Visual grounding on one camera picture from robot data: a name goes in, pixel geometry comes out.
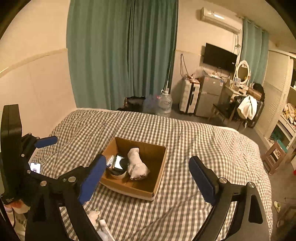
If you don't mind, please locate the white tube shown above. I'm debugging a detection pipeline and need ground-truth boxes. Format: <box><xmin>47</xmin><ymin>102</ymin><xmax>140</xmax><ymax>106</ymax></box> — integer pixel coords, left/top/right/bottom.
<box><xmin>97</xmin><ymin>219</ymin><xmax>110</xmax><ymax>241</ymax></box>

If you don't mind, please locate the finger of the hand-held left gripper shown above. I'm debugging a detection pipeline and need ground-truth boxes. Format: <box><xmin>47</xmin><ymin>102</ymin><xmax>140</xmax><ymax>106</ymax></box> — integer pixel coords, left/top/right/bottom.
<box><xmin>21</xmin><ymin>133</ymin><xmax>58</xmax><ymax>158</ymax></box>

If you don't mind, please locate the oval white vanity mirror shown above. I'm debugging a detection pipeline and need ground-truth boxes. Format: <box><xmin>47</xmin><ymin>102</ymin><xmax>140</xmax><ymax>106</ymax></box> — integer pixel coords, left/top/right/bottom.
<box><xmin>233</xmin><ymin>60</ymin><xmax>251</xmax><ymax>85</ymax></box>

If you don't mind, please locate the dark wall cable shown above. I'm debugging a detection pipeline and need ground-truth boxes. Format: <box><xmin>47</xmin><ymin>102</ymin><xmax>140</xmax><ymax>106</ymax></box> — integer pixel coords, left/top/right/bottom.
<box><xmin>180</xmin><ymin>53</ymin><xmax>188</xmax><ymax>78</ymax></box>

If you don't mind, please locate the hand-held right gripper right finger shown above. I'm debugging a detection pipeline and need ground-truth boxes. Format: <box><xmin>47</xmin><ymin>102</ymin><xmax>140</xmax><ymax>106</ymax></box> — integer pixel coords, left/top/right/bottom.
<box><xmin>189</xmin><ymin>156</ymin><xmax>270</xmax><ymax>241</ymax></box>

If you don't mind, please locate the black device with screen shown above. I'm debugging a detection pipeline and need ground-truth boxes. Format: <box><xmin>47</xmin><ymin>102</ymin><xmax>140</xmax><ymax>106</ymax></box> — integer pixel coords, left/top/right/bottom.
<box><xmin>114</xmin><ymin>154</ymin><xmax>129</xmax><ymax>173</ymax></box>

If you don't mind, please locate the black wall television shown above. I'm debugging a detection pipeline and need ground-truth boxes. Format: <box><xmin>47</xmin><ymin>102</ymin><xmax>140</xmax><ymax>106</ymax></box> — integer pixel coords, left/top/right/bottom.
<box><xmin>203</xmin><ymin>43</ymin><xmax>238</xmax><ymax>71</ymax></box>

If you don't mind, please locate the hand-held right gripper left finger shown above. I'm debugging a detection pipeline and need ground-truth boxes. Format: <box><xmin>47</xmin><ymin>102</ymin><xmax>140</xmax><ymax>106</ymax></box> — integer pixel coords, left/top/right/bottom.
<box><xmin>24</xmin><ymin>154</ymin><xmax>107</xmax><ymax>241</ymax></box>

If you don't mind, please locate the pink plastic stool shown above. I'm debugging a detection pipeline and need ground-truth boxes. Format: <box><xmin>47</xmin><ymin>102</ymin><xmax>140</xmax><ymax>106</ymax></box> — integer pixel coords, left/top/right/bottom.
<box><xmin>261</xmin><ymin>141</ymin><xmax>286</xmax><ymax>176</ymax></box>

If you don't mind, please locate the brown cardboard box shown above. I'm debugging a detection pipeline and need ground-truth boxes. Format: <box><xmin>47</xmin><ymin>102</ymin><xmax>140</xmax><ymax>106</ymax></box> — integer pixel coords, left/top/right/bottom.
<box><xmin>99</xmin><ymin>137</ymin><xmax>167</xmax><ymax>202</ymax></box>

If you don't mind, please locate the grey checkered bed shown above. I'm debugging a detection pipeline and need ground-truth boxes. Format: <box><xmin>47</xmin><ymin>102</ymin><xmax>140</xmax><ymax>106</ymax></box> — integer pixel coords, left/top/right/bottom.
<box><xmin>27</xmin><ymin>108</ymin><xmax>274</xmax><ymax>241</ymax></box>

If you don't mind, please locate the white bag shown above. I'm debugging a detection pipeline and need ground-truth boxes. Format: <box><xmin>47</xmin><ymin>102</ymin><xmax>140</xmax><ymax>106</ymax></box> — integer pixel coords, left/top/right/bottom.
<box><xmin>237</xmin><ymin>95</ymin><xmax>258</xmax><ymax>120</ymax></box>

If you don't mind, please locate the white crumpled cloth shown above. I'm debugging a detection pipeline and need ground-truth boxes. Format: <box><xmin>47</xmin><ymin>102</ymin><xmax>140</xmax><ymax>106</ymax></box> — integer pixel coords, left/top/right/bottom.
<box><xmin>87</xmin><ymin>209</ymin><xmax>101</xmax><ymax>226</ymax></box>

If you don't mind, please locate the person's left hand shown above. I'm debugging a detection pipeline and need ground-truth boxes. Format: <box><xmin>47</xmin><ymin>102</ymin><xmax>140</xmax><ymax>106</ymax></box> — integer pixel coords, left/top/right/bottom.
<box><xmin>4</xmin><ymin>200</ymin><xmax>31</xmax><ymax>215</ymax></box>

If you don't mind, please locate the silver small refrigerator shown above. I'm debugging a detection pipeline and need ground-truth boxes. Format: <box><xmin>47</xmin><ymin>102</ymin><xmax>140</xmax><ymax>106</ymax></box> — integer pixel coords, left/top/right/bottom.
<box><xmin>195</xmin><ymin>75</ymin><xmax>226</xmax><ymax>118</ymax></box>

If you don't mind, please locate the narrow green curtain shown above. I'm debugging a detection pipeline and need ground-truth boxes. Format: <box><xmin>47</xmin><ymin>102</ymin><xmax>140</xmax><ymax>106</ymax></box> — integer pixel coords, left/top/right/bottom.
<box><xmin>240</xmin><ymin>17</ymin><xmax>270</xmax><ymax>87</ymax></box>

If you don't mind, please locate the wide green curtain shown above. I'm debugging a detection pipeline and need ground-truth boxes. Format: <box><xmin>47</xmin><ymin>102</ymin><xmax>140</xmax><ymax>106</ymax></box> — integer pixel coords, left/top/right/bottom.
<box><xmin>67</xmin><ymin>0</ymin><xmax>180</xmax><ymax>111</ymax></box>

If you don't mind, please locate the white suitcase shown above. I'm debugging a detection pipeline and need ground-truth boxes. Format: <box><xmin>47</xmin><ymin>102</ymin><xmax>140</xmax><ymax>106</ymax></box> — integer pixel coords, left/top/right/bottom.
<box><xmin>179</xmin><ymin>77</ymin><xmax>201</xmax><ymax>115</ymax></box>

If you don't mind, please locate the white vanity table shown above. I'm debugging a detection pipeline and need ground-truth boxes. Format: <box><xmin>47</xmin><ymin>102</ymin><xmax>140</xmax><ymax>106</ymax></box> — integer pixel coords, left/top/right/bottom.
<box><xmin>222</xmin><ymin>79</ymin><xmax>255</xmax><ymax>105</ymax></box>

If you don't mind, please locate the white air conditioner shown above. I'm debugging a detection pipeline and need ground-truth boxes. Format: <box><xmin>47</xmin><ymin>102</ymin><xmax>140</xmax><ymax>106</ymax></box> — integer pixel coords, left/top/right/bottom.
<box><xmin>200</xmin><ymin>7</ymin><xmax>242</xmax><ymax>33</ymax></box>

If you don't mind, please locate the clear plastic bag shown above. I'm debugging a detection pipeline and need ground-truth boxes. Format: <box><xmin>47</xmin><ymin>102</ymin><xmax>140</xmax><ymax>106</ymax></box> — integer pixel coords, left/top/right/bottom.
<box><xmin>142</xmin><ymin>94</ymin><xmax>162</xmax><ymax>114</ymax></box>

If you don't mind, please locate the white louvred wardrobe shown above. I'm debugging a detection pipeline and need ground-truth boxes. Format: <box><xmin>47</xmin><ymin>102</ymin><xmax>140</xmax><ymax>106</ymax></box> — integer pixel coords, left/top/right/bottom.
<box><xmin>254</xmin><ymin>49</ymin><xmax>296</xmax><ymax>170</ymax></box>

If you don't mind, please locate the dark chair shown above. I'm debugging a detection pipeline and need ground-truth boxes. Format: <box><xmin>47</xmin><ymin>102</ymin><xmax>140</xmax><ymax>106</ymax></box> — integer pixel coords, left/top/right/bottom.
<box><xmin>208</xmin><ymin>101</ymin><xmax>241</xmax><ymax>126</ymax></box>

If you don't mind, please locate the clear water jug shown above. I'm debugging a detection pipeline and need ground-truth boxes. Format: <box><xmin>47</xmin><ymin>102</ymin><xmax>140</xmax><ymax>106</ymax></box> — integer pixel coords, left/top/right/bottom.
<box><xmin>155</xmin><ymin>89</ymin><xmax>173</xmax><ymax>118</ymax></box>

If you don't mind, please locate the roll of tape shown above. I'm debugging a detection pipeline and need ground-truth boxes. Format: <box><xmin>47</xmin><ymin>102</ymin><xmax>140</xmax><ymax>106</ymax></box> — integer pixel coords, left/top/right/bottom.
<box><xmin>109</xmin><ymin>169</ymin><xmax>129</xmax><ymax>180</ymax></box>

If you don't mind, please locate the white sock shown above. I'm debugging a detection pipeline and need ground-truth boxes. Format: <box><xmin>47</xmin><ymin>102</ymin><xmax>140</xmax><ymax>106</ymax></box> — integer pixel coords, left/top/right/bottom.
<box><xmin>127</xmin><ymin>148</ymin><xmax>151</xmax><ymax>180</ymax></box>

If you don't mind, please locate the black fluffy bag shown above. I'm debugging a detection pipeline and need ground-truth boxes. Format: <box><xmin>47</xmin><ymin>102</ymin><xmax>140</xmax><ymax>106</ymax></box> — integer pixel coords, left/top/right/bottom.
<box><xmin>252</xmin><ymin>83</ymin><xmax>265</xmax><ymax>100</ymax></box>

